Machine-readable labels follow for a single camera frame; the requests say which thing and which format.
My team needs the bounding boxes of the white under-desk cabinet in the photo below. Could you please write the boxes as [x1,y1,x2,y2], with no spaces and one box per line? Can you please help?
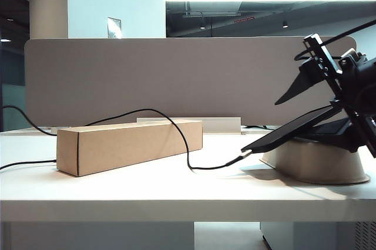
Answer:
[260,221,376,250]

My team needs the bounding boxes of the grey felt desk divider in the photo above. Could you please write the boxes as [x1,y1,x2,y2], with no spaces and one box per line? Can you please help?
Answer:
[23,36,358,128]

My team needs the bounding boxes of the upturned beige pulp tray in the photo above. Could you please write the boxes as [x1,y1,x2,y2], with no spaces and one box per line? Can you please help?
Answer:
[258,139,371,186]

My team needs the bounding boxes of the white under-desk panel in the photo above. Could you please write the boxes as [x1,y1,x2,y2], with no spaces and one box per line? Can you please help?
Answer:
[2,221,195,250]

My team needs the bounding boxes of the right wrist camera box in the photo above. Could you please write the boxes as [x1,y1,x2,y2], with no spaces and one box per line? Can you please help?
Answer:
[337,48,368,70]

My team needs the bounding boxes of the black braided charging cable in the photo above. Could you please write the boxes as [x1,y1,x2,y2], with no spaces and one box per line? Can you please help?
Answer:
[0,105,252,173]

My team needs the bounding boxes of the small framed wall notice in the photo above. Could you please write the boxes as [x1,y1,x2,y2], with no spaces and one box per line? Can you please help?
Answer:
[107,16,122,39]

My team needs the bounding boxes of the black smartphone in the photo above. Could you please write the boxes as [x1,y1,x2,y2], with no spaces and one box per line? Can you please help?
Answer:
[241,106,343,155]

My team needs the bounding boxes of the beige round pillar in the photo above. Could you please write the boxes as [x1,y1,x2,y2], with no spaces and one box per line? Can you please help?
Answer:
[29,0,69,40]

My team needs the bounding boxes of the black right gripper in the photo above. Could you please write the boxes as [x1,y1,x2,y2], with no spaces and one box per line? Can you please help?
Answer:
[274,33,376,157]

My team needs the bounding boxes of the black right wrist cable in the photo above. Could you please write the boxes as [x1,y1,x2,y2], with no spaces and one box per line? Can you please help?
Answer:
[293,20,376,62]

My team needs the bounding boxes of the long brown cardboard box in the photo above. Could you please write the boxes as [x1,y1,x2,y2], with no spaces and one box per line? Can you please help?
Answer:
[55,118,203,178]

